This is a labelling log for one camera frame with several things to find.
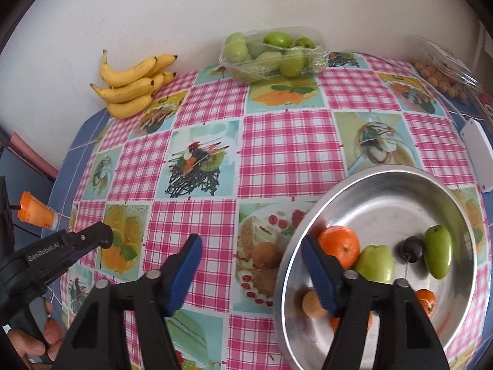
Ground orange tangerine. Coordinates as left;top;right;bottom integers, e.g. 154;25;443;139
318;226;361;269
415;289;438;318
330;311;374;334

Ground black plum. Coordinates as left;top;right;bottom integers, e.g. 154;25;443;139
398;236;425;263

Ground clear plastic clamshell container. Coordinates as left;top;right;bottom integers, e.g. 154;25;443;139
404;34;493;124

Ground clear plastic wrapped tray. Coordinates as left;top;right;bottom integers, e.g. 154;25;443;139
219;26;331;83

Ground round metal bowl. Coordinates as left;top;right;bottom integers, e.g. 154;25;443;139
274;165;478;370

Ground yellow banana bunch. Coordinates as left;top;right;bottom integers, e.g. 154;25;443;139
90;49;178;119

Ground green jujube fruit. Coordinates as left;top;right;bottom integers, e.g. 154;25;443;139
424;224;453;279
353;244;396;284

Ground single brown longan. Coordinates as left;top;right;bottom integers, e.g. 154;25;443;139
301;290;328;319

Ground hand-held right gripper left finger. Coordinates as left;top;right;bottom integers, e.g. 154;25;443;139
52;233;203;370

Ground person's left hand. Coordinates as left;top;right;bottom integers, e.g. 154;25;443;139
7;300;67;370

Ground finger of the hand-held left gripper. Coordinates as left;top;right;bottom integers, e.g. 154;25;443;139
75;222;114;252

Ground white plastic box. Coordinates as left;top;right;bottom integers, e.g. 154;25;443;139
460;119;493;193

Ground pink checked printed tablecloth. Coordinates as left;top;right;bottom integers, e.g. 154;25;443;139
62;52;493;370

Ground pink tube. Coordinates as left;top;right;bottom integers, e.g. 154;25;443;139
11;133;59;181

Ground heap of green jujubes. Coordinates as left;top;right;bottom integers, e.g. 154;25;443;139
223;31;326;78

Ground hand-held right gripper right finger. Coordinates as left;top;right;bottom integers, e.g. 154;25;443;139
300;235;451;370

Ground pile of brown longans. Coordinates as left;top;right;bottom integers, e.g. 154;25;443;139
410;59;471;105

